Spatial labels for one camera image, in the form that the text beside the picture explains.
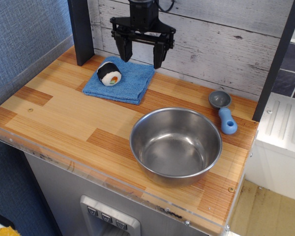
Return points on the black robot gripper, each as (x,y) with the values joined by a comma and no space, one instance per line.
(143,25)

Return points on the plush sushi roll toy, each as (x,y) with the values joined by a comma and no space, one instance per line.
(108,74)

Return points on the stainless steel bowl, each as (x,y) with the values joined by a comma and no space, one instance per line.
(175,146)

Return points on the folded blue cloth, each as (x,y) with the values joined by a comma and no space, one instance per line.
(130,89)

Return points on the grey toy cabinet front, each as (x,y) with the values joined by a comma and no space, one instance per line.
(161,211)

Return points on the white ribbed side unit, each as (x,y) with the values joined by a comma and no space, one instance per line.
(272,160)

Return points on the silver dispenser button panel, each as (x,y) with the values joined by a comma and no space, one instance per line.
(103,220)

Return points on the yellow black object at corner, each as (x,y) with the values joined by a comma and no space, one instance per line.
(8,231)

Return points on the dark grey left post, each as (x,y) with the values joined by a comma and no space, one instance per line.
(81,29)

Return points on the dark grey post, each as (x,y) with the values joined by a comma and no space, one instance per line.
(81,29)
(276,64)

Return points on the grey scoop blue handle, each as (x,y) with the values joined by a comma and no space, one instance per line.
(221,100)

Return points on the dark grey right post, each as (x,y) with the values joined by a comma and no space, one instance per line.
(276,64)

